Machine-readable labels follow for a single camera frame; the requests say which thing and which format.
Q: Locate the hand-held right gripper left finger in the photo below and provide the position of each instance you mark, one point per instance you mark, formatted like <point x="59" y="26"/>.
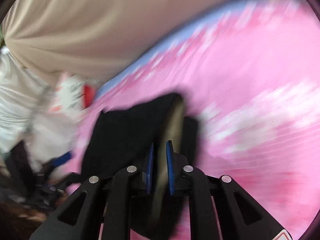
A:
<point x="150" y="170"/>

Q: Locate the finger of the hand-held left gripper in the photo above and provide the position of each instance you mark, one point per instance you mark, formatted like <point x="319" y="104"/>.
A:
<point x="71" y="178"/>
<point x="61" y="158"/>

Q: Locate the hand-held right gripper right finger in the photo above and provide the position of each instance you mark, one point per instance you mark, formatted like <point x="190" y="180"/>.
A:
<point x="170" y="170"/>

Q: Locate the black pants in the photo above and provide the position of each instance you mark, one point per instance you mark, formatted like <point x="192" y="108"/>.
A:
<point x="125" y="135"/>

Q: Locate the white cartoon face pillow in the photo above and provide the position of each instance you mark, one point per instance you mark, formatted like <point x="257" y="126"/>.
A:
<point x="70" y="92"/>

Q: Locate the white patterned cloth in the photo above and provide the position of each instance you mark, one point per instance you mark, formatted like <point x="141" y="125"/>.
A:
<point x="15" y="100"/>

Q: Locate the pink floral bed sheet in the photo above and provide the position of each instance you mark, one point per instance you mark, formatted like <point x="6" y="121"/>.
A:
<point x="237" y="80"/>

